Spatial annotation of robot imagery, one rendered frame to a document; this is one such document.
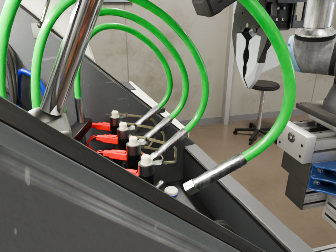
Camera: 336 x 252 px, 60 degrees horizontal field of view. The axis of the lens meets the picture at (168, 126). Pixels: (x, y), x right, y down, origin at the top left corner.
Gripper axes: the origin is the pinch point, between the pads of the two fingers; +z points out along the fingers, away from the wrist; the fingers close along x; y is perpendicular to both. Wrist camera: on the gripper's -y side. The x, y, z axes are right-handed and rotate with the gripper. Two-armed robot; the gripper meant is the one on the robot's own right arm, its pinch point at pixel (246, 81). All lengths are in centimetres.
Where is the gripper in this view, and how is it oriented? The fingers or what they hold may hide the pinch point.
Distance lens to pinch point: 51.8
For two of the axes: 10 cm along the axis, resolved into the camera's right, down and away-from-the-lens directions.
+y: 9.3, -1.5, 3.5
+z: 0.0, 9.2, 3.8
